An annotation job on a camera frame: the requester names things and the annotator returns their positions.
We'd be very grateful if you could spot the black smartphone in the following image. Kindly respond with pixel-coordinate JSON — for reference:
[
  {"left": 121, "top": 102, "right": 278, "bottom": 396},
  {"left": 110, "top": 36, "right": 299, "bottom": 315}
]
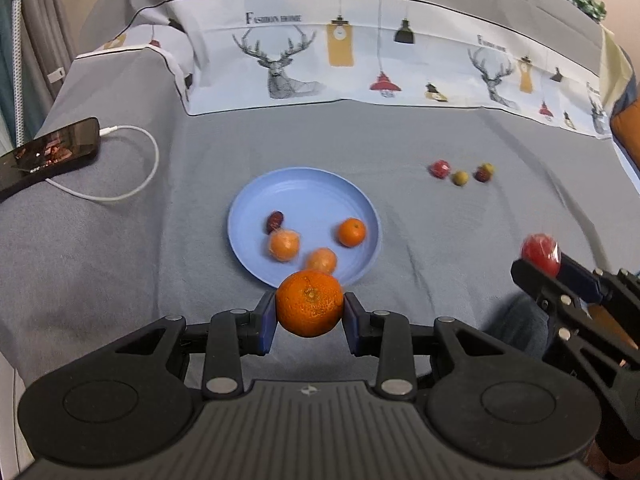
[{"left": 0, "top": 117, "right": 101, "bottom": 204}]

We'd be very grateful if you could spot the person's leg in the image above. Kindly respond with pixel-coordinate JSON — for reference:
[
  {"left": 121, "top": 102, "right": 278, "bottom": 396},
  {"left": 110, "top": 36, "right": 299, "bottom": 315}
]
[{"left": 481, "top": 292, "right": 551, "bottom": 362}]

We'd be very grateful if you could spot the grey curtain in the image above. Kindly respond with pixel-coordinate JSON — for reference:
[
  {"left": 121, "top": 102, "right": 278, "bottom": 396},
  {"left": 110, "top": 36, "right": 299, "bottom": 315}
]
[{"left": 20, "top": 0, "right": 86, "bottom": 126}]

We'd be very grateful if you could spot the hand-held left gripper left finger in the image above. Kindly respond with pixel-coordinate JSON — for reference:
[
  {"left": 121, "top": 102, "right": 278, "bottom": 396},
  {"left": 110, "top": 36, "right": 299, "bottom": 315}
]
[{"left": 112, "top": 291, "right": 278, "bottom": 402}]

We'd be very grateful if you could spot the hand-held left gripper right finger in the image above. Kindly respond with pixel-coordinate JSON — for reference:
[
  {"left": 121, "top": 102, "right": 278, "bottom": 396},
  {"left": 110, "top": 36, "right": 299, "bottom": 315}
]
[{"left": 343, "top": 291, "right": 508, "bottom": 402}]

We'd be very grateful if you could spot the plastic orange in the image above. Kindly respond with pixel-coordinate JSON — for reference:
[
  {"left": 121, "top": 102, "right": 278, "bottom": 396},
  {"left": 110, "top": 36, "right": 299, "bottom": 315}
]
[
  {"left": 306, "top": 247, "right": 339, "bottom": 276},
  {"left": 267, "top": 229, "right": 302, "bottom": 263}
]

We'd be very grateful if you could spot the white charging cable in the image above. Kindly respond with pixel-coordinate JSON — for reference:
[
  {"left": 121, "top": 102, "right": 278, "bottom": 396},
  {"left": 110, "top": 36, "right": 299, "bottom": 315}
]
[{"left": 45, "top": 125, "right": 160, "bottom": 204}]

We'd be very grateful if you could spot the grey printed bed sheet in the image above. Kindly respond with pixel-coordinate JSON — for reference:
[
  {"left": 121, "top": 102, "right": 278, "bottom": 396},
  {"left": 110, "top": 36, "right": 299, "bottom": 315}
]
[{"left": 0, "top": 0, "right": 640, "bottom": 411}]

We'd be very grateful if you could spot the blue plate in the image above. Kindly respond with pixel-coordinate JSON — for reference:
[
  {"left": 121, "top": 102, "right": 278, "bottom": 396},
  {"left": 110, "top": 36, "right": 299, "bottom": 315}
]
[{"left": 227, "top": 167, "right": 383, "bottom": 291}]

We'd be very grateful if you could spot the large bare orange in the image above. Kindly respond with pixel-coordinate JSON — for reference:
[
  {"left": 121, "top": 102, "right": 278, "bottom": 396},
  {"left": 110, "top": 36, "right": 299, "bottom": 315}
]
[{"left": 276, "top": 269, "right": 345, "bottom": 338}]

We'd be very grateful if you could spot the small bare orange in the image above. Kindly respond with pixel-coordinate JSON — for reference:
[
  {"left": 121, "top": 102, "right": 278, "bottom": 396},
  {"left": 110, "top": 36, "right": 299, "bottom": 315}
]
[{"left": 337, "top": 218, "right": 368, "bottom": 248}]

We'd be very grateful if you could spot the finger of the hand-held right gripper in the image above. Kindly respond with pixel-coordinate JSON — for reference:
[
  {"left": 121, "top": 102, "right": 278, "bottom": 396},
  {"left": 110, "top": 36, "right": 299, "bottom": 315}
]
[
  {"left": 510, "top": 258, "right": 590, "bottom": 345},
  {"left": 557, "top": 254, "right": 640, "bottom": 322}
]

